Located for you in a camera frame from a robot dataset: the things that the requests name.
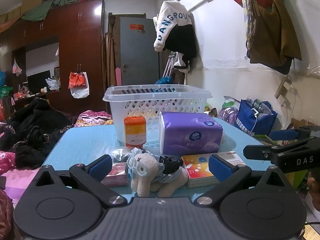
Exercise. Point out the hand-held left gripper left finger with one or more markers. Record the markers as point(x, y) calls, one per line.
point(100, 167)

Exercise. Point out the black clothing pile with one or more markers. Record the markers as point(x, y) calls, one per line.
point(37, 120)

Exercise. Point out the pink packet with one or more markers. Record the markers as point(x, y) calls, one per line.
point(117, 175)

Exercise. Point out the red white plastic bag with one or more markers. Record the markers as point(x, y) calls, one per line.
point(77, 80)

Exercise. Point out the white lettered sweatshirt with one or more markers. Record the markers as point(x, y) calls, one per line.
point(170, 17)

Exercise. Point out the black plastic clip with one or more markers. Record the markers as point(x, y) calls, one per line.
point(172, 165)

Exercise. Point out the grey door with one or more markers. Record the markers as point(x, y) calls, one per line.
point(137, 55)

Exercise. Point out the brown wooden wardrobe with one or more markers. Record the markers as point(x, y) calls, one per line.
point(80, 42)

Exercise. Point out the pink board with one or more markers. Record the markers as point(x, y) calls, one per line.
point(118, 76)

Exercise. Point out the green white plastic bag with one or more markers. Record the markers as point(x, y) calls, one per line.
point(228, 102)

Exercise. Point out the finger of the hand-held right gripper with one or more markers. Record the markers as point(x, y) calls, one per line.
point(257, 151)
point(282, 135)

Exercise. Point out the green cloth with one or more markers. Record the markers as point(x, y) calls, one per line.
point(37, 11)

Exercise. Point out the beige plush toy with glasses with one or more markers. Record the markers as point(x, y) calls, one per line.
point(147, 175)

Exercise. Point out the white plastic basket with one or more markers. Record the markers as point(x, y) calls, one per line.
point(130, 105)

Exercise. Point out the yellow patterned bag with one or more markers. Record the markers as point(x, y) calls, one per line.
point(250, 17)

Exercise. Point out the purple plastic bag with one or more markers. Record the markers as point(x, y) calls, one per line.
point(227, 115)

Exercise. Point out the olive hanging bag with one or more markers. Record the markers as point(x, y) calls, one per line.
point(272, 30)

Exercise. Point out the orange capped bottle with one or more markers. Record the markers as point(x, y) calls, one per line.
point(135, 130)

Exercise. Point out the black hanging garment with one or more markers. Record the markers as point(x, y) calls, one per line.
point(182, 42)

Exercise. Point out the black television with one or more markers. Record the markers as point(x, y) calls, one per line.
point(37, 81)

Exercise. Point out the blue tote bag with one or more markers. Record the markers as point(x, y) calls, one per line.
point(247, 120)

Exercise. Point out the wooden boards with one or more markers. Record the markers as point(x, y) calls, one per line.
point(111, 55)

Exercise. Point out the plastic bottles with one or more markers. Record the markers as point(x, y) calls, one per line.
point(260, 106)

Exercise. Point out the white orange medicine box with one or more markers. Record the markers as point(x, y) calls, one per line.
point(197, 165)

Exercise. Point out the pink bedsheet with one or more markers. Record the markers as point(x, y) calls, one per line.
point(17, 180)

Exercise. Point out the purple tissue pack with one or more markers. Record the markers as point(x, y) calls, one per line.
point(185, 130)

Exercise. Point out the cardboard box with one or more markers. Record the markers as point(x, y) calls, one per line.
point(32, 1)

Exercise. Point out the pink white plastic bag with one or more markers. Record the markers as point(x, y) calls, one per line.
point(17, 67)

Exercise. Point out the clear bag of dark items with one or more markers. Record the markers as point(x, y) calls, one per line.
point(120, 155)

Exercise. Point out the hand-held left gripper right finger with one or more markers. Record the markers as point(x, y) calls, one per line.
point(221, 170)

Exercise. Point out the metal crutch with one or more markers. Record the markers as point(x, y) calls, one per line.
point(168, 65)

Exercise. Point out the wall socket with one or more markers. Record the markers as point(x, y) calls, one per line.
point(283, 87)

